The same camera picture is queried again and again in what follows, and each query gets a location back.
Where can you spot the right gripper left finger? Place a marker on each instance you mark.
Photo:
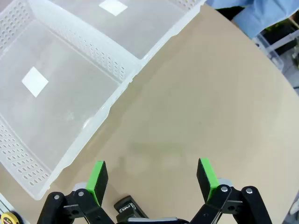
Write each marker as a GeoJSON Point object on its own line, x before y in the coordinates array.
{"type": "Point", "coordinates": [97, 182]}

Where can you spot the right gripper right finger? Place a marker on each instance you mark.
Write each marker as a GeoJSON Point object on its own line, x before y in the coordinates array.
{"type": "Point", "coordinates": [205, 179]}

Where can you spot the black stapler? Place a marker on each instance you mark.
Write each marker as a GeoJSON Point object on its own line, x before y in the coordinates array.
{"type": "Point", "coordinates": [127, 205]}

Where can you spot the white perforated plastic basket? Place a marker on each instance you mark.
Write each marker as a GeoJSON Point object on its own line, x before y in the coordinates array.
{"type": "Point", "coordinates": [58, 112]}
{"type": "Point", "coordinates": [149, 30]}

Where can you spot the yellow tape measure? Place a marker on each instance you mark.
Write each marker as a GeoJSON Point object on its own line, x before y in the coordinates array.
{"type": "Point", "coordinates": [9, 218]}

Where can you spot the white square sticker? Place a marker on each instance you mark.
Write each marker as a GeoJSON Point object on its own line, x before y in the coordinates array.
{"type": "Point", "coordinates": [35, 81]}
{"type": "Point", "coordinates": [113, 7]}

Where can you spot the clear plastic storage box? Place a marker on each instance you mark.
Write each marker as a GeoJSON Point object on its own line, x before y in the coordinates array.
{"type": "Point", "coordinates": [268, 46]}

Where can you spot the person in blue shirt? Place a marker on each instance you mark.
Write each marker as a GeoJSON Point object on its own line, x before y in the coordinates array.
{"type": "Point", "coordinates": [268, 14]}

